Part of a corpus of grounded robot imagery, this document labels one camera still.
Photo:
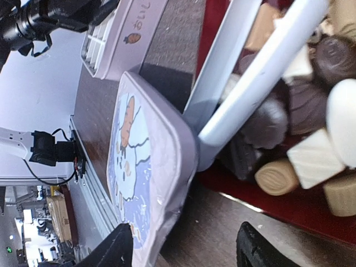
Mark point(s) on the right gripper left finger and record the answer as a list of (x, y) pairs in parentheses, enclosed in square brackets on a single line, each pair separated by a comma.
[(114, 250)]

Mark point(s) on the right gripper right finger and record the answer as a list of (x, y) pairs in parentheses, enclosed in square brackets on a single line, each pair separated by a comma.
[(252, 249)]

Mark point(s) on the red chocolate tray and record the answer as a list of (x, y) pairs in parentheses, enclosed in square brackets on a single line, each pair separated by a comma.
[(305, 209)]

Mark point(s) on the lilac bunny tin lid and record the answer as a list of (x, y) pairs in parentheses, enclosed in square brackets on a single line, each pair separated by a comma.
[(152, 159)]

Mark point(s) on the white metal tongs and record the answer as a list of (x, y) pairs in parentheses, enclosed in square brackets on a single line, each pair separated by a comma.
[(216, 123)]

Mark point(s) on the lilac tin box with dividers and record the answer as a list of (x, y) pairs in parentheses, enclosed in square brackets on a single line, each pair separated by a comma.
[(121, 42)]

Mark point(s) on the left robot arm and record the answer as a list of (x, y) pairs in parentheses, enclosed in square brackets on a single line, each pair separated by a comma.
[(40, 70)]

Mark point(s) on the dark shell chocolate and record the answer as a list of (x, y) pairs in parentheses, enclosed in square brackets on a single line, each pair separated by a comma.
[(307, 107)]

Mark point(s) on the white oval chocolate in tray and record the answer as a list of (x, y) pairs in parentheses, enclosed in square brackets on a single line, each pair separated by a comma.
[(340, 120)]

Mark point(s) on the front aluminium rail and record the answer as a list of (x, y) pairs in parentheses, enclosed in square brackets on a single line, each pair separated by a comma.
[(97, 199)]

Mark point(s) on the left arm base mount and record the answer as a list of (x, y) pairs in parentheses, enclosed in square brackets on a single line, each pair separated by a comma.
[(80, 160)]

